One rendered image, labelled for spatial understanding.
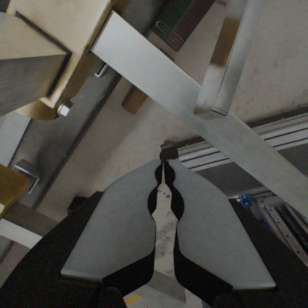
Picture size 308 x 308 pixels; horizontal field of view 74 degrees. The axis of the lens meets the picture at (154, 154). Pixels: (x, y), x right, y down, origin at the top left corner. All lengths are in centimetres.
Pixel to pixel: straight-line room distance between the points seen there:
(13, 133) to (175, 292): 43
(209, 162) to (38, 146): 72
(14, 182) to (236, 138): 25
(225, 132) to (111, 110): 93
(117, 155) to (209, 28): 75
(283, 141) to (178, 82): 86
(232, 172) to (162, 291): 74
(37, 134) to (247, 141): 32
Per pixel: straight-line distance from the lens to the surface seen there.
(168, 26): 31
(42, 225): 31
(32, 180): 40
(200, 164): 93
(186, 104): 17
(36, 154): 41
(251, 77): 110
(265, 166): 21
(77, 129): 35
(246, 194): 108
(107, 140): 114
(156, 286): 36
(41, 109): 19
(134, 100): 96
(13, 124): 51
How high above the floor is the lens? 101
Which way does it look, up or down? 62 degrees down
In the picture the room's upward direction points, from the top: 177 degrees counter-clockwise
